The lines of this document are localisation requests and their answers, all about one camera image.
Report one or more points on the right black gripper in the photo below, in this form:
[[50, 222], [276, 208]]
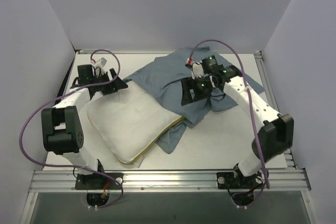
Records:
[[190, 91]]

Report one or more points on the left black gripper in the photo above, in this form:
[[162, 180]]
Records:
[[111, 80]]

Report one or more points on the white pillow yellow edge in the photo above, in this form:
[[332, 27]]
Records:
[[130, 121]]

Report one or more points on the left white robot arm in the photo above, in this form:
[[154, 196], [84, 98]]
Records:
[[61, 125]]

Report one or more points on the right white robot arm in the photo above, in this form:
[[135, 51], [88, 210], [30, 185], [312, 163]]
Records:
[[233, 83]]

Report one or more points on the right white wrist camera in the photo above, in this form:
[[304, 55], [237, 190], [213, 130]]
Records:
[[197, 70]]

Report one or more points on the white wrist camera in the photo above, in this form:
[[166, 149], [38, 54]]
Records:
[[197, 70], [100, 63]]

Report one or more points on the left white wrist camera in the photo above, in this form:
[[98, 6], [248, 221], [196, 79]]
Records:
[[100, 63]]

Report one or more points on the back aluminium rail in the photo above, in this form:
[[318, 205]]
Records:
[[90, 51]]

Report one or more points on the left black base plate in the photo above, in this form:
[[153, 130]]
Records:
[[93, 182]]

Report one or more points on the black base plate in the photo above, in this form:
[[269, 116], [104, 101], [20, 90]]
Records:
[[93, 182], [234, 179]]

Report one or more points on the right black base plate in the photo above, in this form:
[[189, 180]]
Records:
[[234, 179]]

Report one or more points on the front aluminium rail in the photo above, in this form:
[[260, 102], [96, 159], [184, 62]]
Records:
[[62, 181]]

